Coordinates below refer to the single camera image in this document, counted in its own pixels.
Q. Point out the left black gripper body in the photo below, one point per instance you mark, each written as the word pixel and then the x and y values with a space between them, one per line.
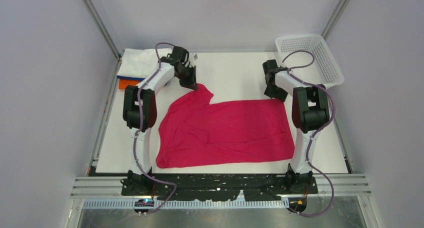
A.
pixel 187 78

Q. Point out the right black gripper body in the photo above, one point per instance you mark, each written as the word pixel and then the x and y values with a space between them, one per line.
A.
pixel 275 92

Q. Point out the pink t shirt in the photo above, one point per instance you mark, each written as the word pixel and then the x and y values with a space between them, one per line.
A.
pixel 196 132

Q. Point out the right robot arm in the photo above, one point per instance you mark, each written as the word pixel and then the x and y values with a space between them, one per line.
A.
pixel 310 113

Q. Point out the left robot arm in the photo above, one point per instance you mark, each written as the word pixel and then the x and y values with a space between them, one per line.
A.
pixel 140 114

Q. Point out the white plastic basket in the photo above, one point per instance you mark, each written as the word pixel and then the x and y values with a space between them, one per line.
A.
pixel 324 69

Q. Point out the white folded t shirt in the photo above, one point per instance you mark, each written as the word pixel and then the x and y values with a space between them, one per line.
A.
pixel 141 63

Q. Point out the blue folded t shirt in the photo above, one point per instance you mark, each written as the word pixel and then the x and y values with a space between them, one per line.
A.
pixel 129 78

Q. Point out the orange folded t shirt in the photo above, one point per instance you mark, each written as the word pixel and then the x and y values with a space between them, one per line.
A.
pixel 124 83

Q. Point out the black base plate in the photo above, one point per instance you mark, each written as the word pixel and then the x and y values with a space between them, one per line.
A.
pixel 223 187

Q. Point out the aluminium frame rail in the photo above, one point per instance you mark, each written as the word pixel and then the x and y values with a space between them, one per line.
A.
pixel 103 187

